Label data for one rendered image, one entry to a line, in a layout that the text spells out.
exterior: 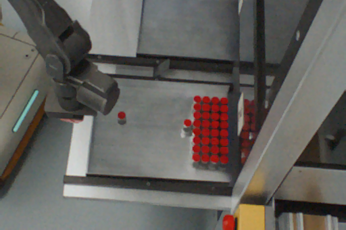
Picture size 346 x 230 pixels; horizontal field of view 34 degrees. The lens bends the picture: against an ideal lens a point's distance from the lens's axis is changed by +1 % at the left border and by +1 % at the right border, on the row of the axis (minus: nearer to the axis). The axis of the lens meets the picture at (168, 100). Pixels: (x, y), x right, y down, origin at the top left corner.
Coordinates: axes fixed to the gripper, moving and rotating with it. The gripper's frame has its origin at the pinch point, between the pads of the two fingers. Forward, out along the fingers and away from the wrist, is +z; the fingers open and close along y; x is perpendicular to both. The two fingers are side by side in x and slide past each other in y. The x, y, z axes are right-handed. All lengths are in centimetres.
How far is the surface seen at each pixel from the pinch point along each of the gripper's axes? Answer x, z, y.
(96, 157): -0.2, 20.1, 2.5
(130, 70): 25.1, 19.8, 8.2
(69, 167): -3.3, 20.3, -3.4
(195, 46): 34.4, 20.0, 25.2
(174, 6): 47, 20, 19
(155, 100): 16.7, 20.1, 15.5
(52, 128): 47, 107, -29
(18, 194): 17, 107, -37
